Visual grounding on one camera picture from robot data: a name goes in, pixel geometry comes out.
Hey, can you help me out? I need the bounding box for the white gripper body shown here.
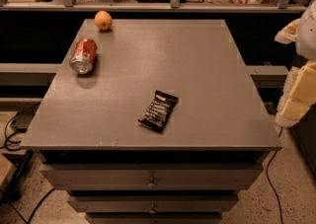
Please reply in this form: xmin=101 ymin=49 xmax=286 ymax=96
xmin=295 ymin=1 xmax=316 ymax=60

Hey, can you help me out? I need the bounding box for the black snack bar wrapper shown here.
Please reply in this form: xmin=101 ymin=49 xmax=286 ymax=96
xmin=139 ymin=90 xmax=179 ymax=133

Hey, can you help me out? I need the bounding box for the orange fruit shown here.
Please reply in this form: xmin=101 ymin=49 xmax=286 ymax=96
xmin=94 ymin=11 xmax=113 ymax=31

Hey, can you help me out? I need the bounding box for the top drawer knob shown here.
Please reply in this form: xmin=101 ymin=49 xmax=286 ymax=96
xmin=147 ymin=178 xmax=157 ymax=188

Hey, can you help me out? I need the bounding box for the grey drawer cabinet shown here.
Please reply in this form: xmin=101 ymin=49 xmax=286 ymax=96
xmin=22 ymin=20 xmax=280 ymax=224

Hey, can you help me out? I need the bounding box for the middle drawer knob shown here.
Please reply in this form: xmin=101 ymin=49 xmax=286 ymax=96
xmin=148 ymin=205 xmax=157 ymax=214

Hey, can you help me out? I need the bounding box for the black cables left floor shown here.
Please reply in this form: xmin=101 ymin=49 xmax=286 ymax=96
xmin=0 ymin=103 xmax=40 ymax=152

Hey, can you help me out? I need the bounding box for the red coke can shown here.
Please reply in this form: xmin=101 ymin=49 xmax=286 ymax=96
xmin=69 ymin=38 xmax=97 ymax=75

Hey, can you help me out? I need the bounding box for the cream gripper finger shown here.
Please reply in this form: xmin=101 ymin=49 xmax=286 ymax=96
xmin=275 ymin=19 xmax=300 ymax=44
xmin=276 ymin=60 xmax=316 ymax=127

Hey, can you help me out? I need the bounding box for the drawer knob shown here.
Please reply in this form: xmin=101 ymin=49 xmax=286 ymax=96
xmin=147 ymin=178 xmax=157 ymax=188
xmin=148 ymin=205 xmax=157 ymax=214

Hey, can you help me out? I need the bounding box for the black cable right floor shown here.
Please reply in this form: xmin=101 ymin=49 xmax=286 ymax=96
xmin=265 ymin=126 xmax=285 ymax=224

